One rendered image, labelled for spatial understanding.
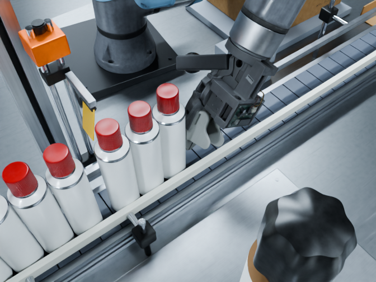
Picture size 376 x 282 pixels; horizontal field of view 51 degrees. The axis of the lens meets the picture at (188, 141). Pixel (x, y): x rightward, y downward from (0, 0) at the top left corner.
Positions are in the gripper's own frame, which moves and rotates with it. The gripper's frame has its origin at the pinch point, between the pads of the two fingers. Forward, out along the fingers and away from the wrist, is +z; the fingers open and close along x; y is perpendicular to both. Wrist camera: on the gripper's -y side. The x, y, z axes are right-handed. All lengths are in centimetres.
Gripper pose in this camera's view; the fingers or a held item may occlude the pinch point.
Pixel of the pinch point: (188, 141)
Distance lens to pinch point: 69.7
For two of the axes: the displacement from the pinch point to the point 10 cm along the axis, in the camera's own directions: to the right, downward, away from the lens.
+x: 6.9, -1.0, 7.1
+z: -4.0, 7.7, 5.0
